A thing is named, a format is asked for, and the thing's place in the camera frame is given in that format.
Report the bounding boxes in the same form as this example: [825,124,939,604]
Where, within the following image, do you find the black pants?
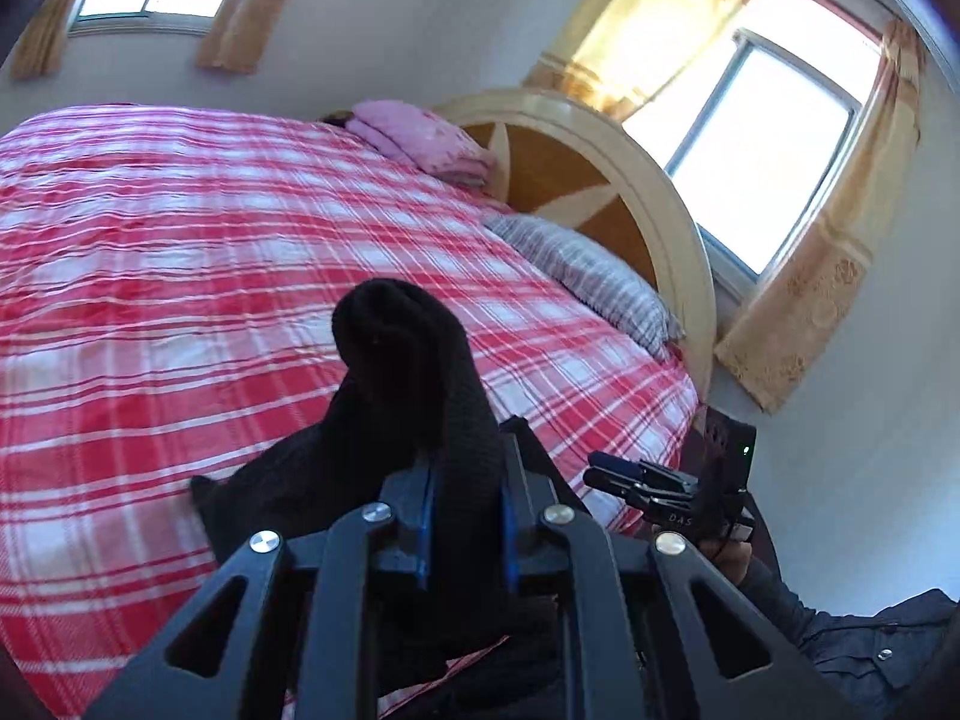
[187,278,587,720]

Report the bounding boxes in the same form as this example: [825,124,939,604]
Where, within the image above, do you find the person's right hand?
[698,539,754,587]

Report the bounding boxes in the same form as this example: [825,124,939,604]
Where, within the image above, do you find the beige curtain side window right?
[715,20,926,413]

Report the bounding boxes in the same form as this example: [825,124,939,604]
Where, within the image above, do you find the beige curtain side window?
[524,0,750,122]
[715,20,926,413]

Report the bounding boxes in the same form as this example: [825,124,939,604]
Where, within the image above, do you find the striped pillow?
[482,211,685,362]

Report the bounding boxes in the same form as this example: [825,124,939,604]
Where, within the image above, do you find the red plaid bed cover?
[2,104,698,718]

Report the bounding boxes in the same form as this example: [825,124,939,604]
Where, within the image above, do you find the cream wooden headboard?
[434,88,718,397]

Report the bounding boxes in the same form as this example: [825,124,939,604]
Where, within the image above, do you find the pink folded blanket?
[345,99,496,188]

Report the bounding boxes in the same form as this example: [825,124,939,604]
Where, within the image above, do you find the beige curtain side window left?
[524,0,750,122]

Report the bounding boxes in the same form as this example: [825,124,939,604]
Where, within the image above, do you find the right beige curtain far window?
[195,0,286,75]

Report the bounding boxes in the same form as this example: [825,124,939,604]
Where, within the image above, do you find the left beige curtain far window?
[10,0,78,82]

